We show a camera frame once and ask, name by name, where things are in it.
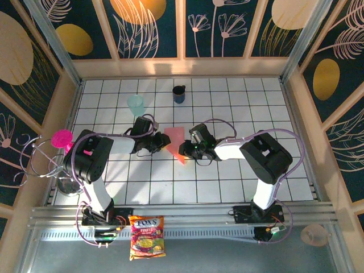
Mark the pink cloth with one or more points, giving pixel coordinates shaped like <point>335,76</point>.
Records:
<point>174,139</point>

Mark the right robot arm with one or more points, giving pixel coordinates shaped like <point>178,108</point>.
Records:
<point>264,193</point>

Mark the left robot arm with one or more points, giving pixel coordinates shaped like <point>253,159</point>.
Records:
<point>122,143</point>

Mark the teal translucent plastic cup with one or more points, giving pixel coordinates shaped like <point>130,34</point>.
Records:
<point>136,106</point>

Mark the dark blue mug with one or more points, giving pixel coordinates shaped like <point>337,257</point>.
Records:
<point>178,96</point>

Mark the magenta plastic goblet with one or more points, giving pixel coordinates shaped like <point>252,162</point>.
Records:
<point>62,138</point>

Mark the Fox's fruit candy bag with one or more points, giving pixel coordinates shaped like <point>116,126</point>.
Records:
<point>146,237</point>

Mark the translucent round plastic dome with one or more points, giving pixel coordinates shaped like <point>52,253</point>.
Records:
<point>314,234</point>

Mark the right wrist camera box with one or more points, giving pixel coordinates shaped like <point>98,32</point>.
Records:
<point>202,133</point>

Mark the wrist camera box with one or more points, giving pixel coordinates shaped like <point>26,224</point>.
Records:
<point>143,125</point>
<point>202,133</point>

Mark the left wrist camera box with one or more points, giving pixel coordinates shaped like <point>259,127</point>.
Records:
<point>143,125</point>

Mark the aluminium extrusion rail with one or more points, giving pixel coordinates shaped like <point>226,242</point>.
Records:
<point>193,210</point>

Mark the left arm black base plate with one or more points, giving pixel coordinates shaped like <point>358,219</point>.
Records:
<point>125,211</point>

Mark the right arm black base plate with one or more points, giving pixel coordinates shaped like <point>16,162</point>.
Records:
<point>241,214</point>

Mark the aluminium frame post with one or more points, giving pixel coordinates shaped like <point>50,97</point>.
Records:
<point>307,37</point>
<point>57,48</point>

